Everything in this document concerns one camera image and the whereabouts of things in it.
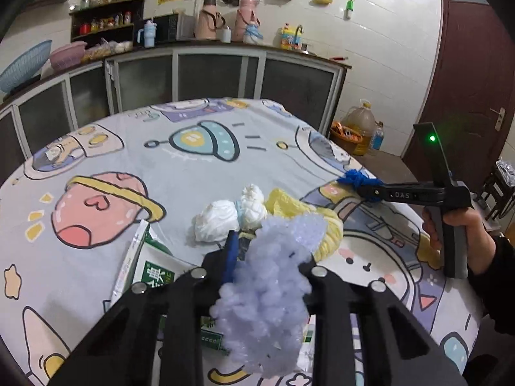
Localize lavender plastic bag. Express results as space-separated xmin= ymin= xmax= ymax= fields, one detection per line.
xmin=210 ymin=214 xmax=327 ymax=378

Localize green white milk carton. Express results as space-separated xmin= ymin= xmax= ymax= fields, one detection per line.
xmin=111 ymin=220 xmax=316 ymax=372

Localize yellow blue snack wrapper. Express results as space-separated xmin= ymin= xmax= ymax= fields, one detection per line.
xmin=337 ymin=169 xmax=383 ymax=191

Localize brown trash basket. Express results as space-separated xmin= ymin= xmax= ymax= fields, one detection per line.
xmin=330 ymin=121 xmax=363 ymax=154

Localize kitchen counter cabinet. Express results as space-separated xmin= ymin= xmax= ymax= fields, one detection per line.
xmin=1 ymin=41 xmax=351 ymax=178

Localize right hand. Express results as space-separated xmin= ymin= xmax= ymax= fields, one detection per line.
xmin=443 ymin=208 xmax=496 ymax=275

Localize clear water bottle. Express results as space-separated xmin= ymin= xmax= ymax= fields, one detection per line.
xmin=370 ymin=121 xmax=384 ymax=152

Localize cooking oil jug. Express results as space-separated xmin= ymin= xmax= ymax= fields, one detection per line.
xmin=343 ymin=98 xmax=376 ymax=156

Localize yellow plastic bag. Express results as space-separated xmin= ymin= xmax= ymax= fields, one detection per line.
xmin=264 ymin=187 xmax=345 ymax=264

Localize dark red door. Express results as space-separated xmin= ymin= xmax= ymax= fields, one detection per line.
xmin=418 ymin=0 xmax=514 ymax=192

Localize white crumpled tissue right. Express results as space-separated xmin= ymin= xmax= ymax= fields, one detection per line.
xmin=237 ymin=184 xmax=268 ymax=232

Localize white crumpled tissue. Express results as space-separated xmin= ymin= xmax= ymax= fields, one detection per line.
xmin=194 ymin=199 xmax=240 ymax=243
xmin=237 ymin=184 xmax=268 ymax=232

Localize white crumpled tissue left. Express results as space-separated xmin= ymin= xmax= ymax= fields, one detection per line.
xmin=194 ymin=199 xmax=240 ymax=243

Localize cartoon printed tablecloth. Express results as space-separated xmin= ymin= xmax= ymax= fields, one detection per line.
xmin=1 ymin=99 xmax=481 ymax=385

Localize yellow detergent bottles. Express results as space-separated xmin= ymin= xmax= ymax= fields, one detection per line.
xmin=280 ymin=23 xmax=304 ymax=51

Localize pink thermos right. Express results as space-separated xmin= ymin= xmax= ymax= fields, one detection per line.
xmin=232 ymin=0 xmax=260 ymax=42

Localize pink thermos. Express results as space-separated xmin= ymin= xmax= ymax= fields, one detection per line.
xmin=232 ymin=0 xmax=260 ymax=42
xmin=195 ymin=0 xmax=226 ymax=40

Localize pink thermos left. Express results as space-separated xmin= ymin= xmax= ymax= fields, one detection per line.
xmin=195 ymin=0 xmax=226 ymax=40

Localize microwave oven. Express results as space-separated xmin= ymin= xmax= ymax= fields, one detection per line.
xmin=154 ymin=13 xmax=195 ymax=44

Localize blue lidded mug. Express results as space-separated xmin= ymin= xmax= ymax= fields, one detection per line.
xmin=136 ymin=19 xmax=157 ymax=48

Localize pink plastic basin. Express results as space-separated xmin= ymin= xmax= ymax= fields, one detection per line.
xmin=50 ymin=41 xmax=86 ymax=71

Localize blue plastic basin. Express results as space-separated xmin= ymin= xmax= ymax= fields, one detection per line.
xmin=0 ymin=39 xmax=52 ymax=93

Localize dark wooden spice shelf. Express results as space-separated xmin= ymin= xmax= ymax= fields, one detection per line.
xmin=70 ymin=0 xmax=147 ymax=49

